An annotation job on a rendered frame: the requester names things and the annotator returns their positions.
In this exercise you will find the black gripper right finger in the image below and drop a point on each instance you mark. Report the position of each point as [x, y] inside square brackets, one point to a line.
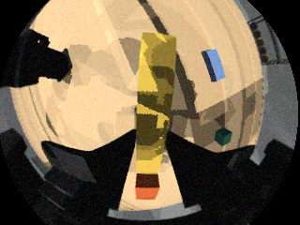
[197, 169]

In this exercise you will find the green cube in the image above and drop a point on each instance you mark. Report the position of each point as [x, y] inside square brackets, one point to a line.
[223, 136]

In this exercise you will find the yellow long bar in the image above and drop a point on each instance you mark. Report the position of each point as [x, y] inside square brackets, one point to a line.
[155, 99]

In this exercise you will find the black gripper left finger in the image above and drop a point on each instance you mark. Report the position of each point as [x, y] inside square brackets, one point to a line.
[106, 167]

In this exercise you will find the dark blue rectangular bar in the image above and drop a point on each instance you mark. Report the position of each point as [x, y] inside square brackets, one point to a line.
[213, 65]

